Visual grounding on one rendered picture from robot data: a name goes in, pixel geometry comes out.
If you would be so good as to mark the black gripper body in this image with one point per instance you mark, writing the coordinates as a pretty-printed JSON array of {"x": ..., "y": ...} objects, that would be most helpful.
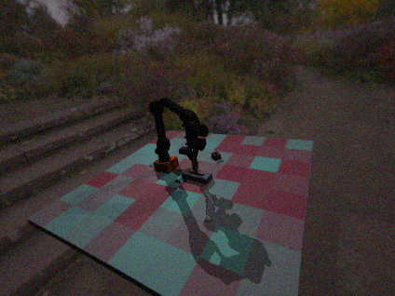
[{"x": 187, "y": 150}]

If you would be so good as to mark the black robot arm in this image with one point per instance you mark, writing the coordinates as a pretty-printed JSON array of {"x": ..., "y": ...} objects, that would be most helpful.
[{"x": 191, "y": 129}]

